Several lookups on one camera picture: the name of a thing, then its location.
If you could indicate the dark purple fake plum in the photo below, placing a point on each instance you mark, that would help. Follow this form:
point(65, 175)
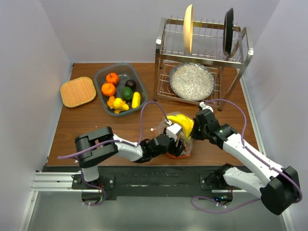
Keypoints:
point(131, 84)

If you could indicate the small orange fake pumpkin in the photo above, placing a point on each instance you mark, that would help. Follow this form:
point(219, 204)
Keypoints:
point(112, 78)

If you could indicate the orange fake fruit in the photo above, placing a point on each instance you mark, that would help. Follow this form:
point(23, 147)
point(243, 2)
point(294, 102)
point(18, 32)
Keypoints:
point(108, 89)

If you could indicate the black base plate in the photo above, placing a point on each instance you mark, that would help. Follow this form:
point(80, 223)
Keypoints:
point(158, 181)

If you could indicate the yellow fake banana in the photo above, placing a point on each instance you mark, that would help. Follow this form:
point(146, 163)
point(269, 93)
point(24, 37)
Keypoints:
point(184, 121)

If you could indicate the clear plastic container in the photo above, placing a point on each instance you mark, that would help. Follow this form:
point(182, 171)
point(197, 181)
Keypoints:
point(125, 72)

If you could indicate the green fake lime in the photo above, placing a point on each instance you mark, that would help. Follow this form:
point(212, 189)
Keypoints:
point(127, 93)

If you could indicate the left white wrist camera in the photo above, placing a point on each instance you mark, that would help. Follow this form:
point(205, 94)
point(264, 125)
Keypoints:
point(174, 131)

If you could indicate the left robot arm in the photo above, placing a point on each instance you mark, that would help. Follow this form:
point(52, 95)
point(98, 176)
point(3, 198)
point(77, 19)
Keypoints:
point(102, 144)

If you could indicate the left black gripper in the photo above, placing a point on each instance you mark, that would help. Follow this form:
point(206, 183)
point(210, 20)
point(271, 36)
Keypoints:
point(175, 150)

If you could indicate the orange fake food piece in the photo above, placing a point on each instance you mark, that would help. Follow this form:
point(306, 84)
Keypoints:
point(110, 104)

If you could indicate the steel dish rack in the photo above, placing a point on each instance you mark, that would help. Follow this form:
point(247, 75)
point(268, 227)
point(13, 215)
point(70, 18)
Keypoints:
point(207, 50)

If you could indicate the woven bamboo coaster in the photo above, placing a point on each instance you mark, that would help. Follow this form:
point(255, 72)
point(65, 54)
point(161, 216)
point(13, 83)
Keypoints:
point(77, 92)

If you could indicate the yellow fake corn cob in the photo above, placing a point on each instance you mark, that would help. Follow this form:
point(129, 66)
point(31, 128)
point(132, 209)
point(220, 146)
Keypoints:
point(136, 100)

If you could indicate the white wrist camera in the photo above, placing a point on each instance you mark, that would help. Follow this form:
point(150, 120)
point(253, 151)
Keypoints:
point(174, 131)
point(203, 105)

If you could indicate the clear zip top bag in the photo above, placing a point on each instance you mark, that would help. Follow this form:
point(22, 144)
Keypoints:
point(161, 129)

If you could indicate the beige wooden plate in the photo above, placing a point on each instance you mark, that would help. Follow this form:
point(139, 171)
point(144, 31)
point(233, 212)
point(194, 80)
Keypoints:
point(188, 29)

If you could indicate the yellow fake squash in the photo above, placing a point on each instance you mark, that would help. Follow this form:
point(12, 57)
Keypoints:
point(120, 105)

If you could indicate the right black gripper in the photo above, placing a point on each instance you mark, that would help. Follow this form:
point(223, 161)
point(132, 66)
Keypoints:
point(195, 135)

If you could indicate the aluminium rail frame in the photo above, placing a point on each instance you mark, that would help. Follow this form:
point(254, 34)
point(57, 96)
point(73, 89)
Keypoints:
point(54, 204)

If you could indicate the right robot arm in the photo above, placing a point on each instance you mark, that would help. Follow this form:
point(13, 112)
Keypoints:
point(277, 187)

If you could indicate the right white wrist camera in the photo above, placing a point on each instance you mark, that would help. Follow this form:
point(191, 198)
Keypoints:
point(203, 105)

